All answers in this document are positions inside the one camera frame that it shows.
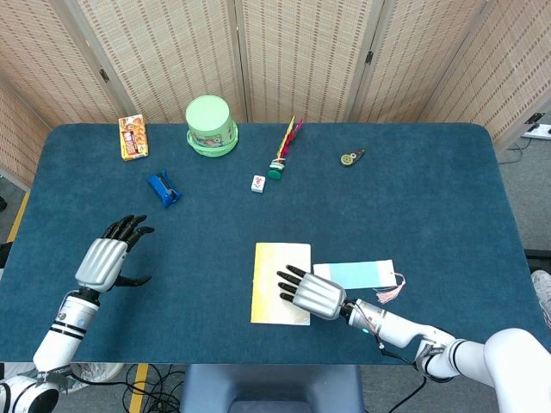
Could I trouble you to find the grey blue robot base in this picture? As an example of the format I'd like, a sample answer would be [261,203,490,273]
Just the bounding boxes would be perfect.
[179,364,365,413]

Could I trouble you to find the green black correction tape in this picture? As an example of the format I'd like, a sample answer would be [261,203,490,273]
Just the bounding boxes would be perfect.
[339,148,367,168]

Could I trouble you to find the blue table cloth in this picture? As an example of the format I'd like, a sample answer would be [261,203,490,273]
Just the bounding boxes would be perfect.
[0,122,542,367]

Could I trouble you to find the blue stapler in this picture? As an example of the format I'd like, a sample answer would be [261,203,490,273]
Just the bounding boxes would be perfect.
[146,169,183,209]

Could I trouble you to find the white sneaker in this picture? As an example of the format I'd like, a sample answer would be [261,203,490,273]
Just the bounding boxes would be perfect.
[530,269,551,329]

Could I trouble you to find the woven folding screen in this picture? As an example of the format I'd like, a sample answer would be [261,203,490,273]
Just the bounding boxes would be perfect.
[0,0,551,188]

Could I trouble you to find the white power strip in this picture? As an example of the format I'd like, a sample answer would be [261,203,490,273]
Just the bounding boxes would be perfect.
[522,123,551,139]

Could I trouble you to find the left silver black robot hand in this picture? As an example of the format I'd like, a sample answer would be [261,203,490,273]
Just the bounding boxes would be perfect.
[75,213,156,294]

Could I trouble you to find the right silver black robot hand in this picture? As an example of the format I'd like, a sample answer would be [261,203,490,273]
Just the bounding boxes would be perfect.
[275,264,348,322]

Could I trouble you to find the clear plastic bag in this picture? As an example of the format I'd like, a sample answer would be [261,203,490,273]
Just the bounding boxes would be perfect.
[64,362,125,394]

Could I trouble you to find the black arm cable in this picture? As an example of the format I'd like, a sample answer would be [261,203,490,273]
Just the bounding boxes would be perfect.
[374,330,436,413]

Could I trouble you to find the green plastic bucket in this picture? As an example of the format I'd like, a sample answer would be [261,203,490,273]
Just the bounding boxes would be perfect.
[184,95,239,157]

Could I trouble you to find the black floor cables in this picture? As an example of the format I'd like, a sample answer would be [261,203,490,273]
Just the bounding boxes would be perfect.
[122,364,187,413]

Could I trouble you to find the colourful feather shuttlecock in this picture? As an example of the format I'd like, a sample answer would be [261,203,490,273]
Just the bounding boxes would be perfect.
[266,114,305,181]

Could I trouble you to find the orange snack box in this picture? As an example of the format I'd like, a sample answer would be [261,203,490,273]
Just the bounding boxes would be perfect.
[118,114,150,163]

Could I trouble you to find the yellow white notebook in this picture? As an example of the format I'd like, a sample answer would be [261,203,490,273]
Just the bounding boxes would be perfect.
[250,242,313,327]

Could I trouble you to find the light blue bookmark with tassel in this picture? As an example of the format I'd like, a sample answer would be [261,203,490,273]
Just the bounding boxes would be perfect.
[313,259,406,305]

